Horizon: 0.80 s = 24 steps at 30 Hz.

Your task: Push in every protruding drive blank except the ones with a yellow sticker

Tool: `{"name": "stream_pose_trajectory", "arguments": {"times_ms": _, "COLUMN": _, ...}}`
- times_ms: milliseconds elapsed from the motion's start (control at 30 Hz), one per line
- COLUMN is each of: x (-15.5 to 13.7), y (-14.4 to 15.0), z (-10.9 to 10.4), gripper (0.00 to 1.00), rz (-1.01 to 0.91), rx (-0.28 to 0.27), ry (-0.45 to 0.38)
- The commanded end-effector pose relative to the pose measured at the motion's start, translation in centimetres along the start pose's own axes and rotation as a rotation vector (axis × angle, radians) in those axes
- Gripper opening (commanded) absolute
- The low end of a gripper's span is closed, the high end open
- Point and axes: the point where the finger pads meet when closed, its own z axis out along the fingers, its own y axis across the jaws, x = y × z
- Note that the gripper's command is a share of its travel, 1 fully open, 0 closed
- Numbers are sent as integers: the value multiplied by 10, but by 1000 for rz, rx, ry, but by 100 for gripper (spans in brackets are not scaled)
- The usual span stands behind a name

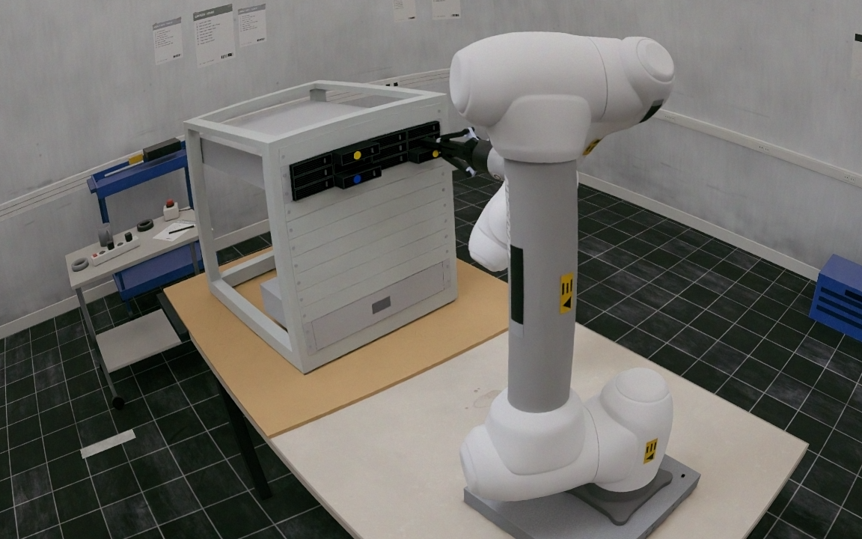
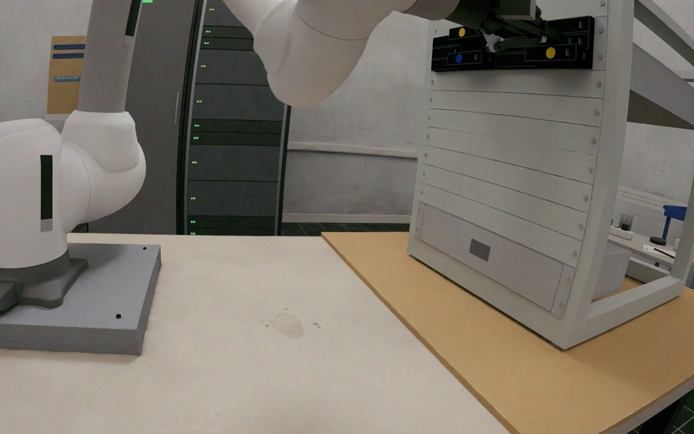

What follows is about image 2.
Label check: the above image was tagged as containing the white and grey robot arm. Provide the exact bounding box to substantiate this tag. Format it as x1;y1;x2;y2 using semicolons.
0;0;460;313

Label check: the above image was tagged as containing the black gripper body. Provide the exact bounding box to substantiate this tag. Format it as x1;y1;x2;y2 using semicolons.
445;0;506;36

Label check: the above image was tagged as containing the tan flat board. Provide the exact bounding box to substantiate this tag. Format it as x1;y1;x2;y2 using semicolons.
321;232;694;434

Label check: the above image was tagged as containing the white server rack frame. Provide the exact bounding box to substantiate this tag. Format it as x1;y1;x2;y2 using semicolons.
407;0;694;351

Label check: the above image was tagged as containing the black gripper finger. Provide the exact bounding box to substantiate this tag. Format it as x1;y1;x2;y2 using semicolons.
480;12;569;52
520;5;569;41

